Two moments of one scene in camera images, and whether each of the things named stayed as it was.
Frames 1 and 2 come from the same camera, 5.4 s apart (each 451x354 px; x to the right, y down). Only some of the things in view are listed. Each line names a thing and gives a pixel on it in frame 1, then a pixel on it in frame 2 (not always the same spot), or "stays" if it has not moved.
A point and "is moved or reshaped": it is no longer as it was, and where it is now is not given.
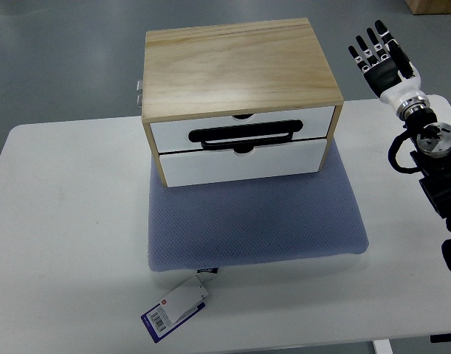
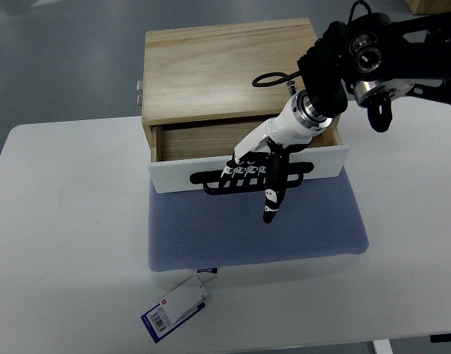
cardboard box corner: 434,7 stays
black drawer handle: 243,138 to 212,180
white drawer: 173,135 is moved or reshaped
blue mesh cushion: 252,221 stays
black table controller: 446,338 stays
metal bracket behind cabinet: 139,92 stays
